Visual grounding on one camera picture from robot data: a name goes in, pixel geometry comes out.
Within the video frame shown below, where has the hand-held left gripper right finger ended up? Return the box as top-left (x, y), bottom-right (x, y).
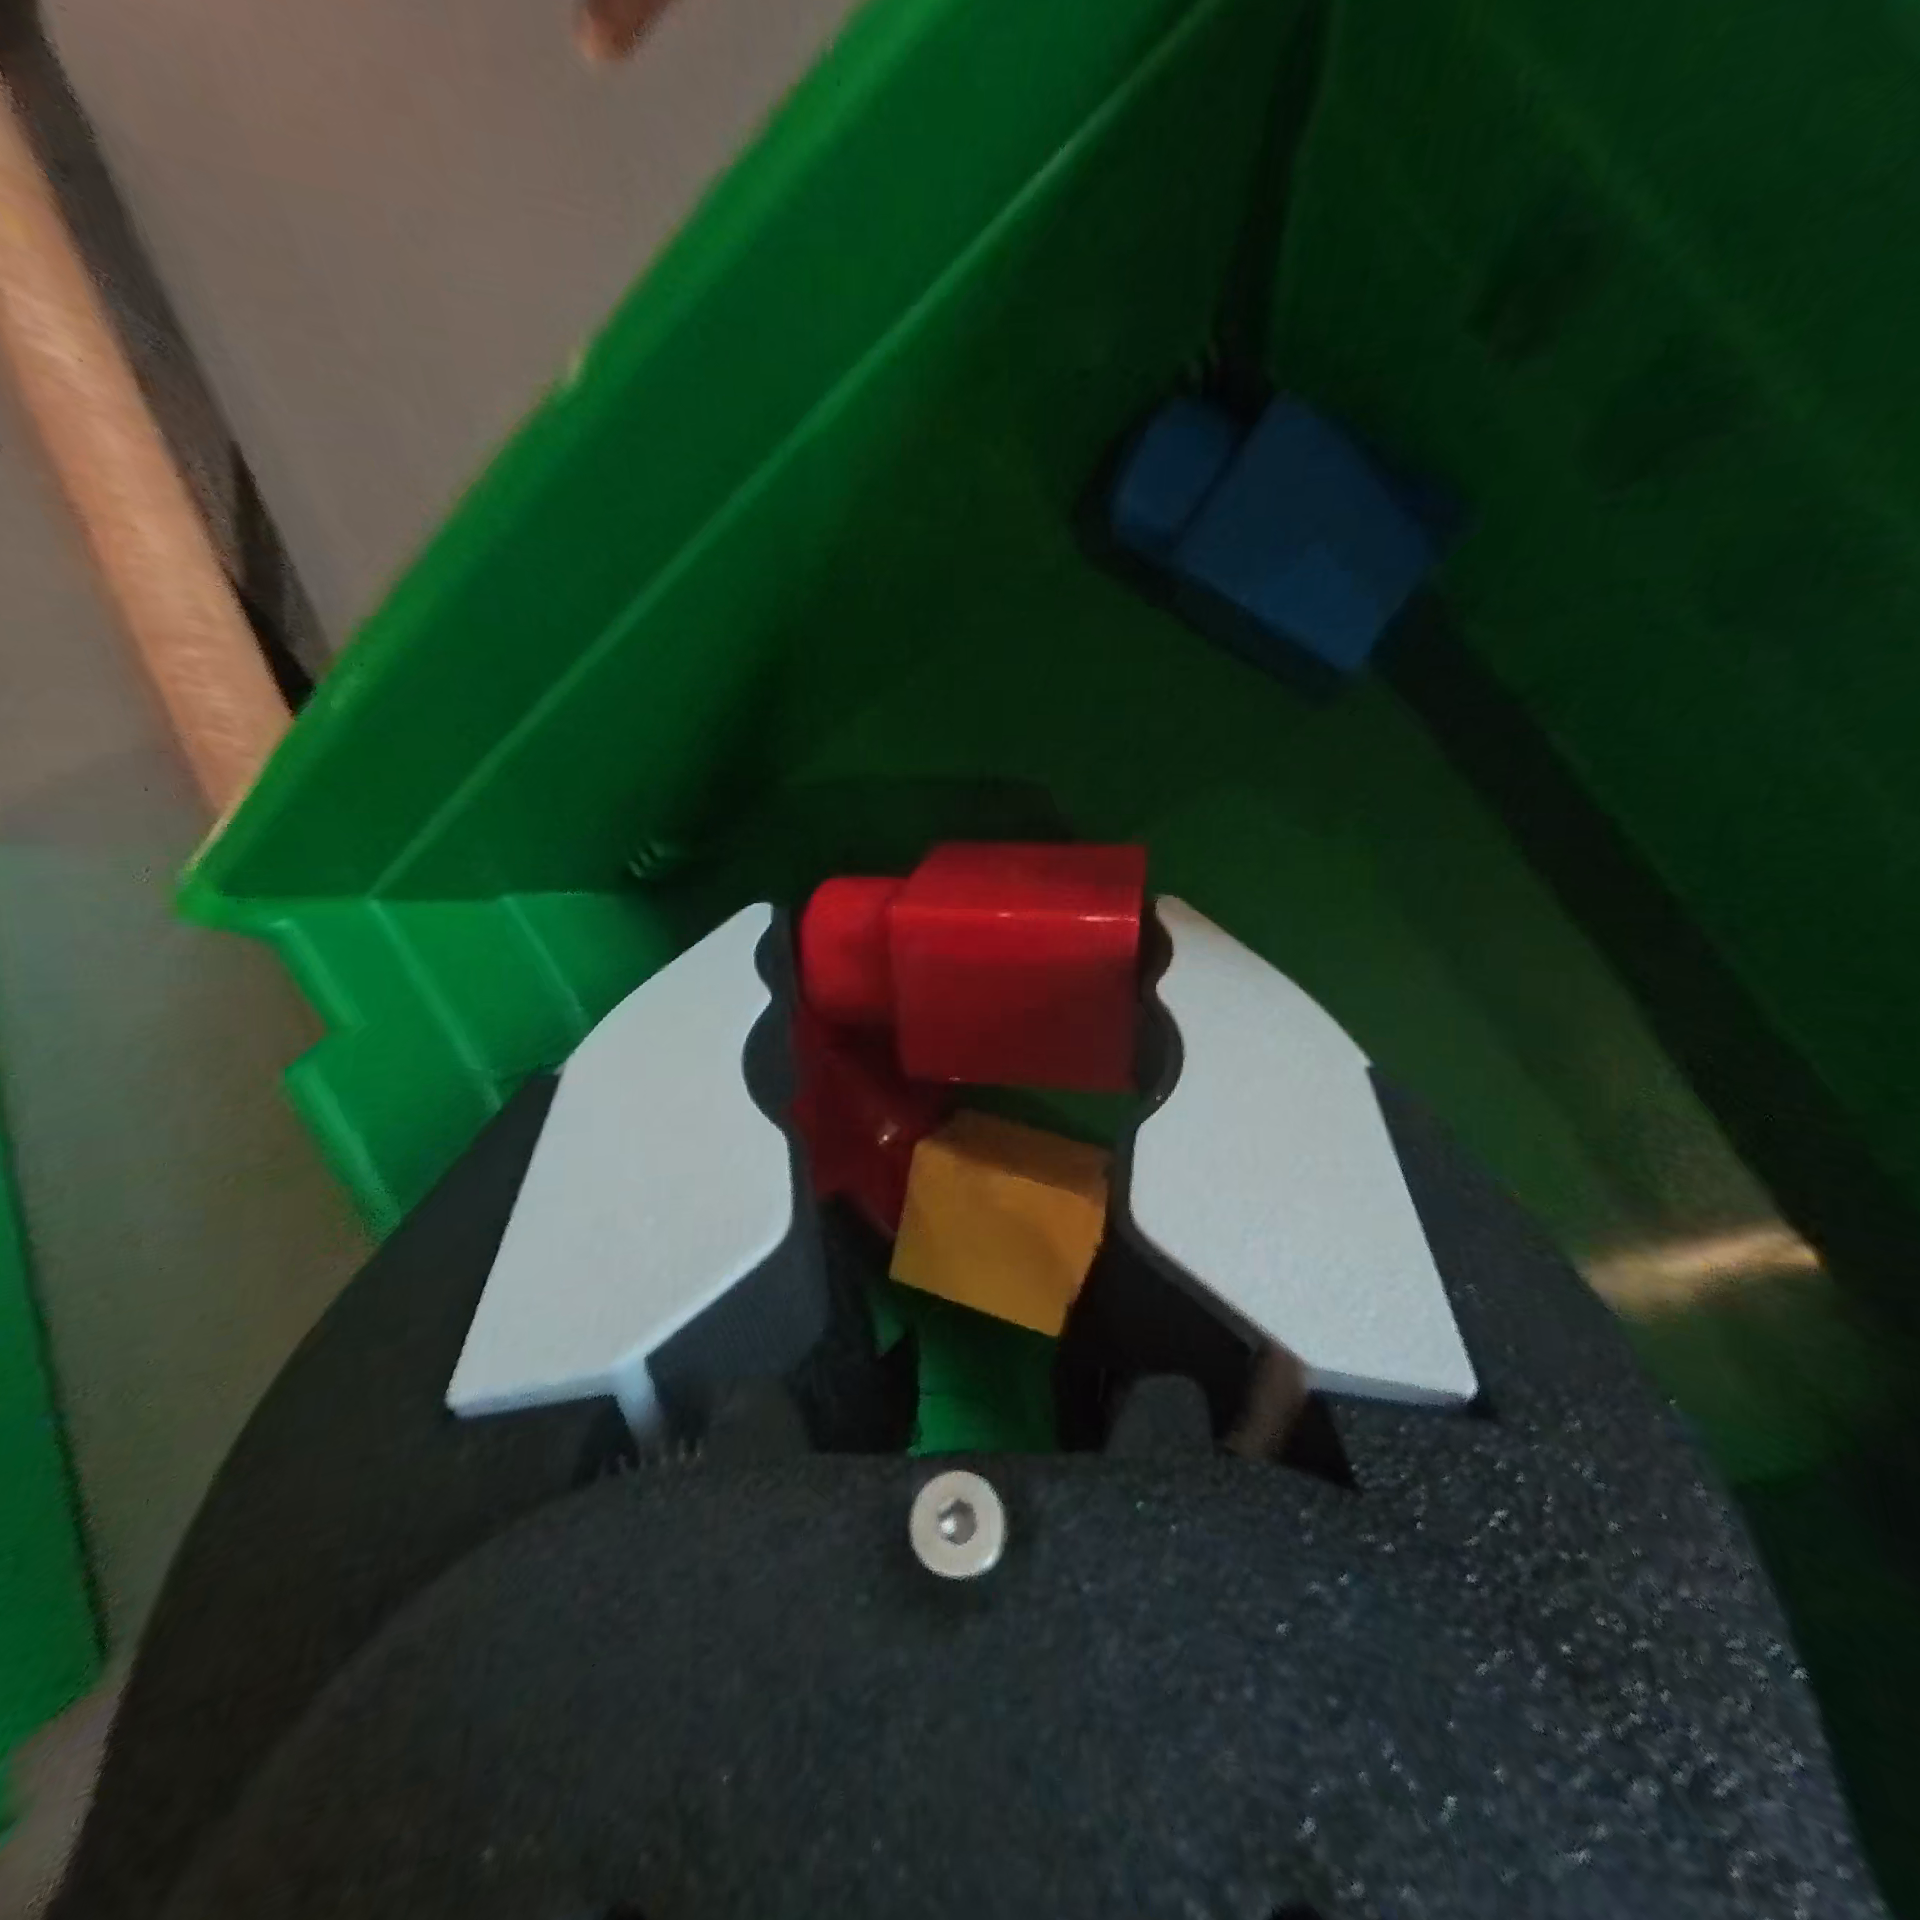
top-left (1118, 896), bottom-right (1478, 1449)

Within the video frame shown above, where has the yellow mega block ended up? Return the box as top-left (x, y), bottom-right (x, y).
top-left (888, 1111), bottom-right (1112, 1336)

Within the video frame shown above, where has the blue mega block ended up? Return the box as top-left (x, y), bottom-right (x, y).
top-left (1111, 392), bottom-right (1437, 680)

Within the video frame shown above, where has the red mega block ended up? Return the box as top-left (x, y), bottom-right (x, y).
top-left (800, 843), bottom-right (1152, 1093)
top-left (790, 1034), bottom-right (951, 1234)

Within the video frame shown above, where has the green plastic bin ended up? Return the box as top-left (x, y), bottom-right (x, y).
top-left (176, 0), bottom-right (1920, 1920)
top-left (0, 1111), bottom-right (110, 1800)

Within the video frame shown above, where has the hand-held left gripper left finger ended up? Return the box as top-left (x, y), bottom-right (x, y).
top-left (448, 902), bottom-right (827, 1449)

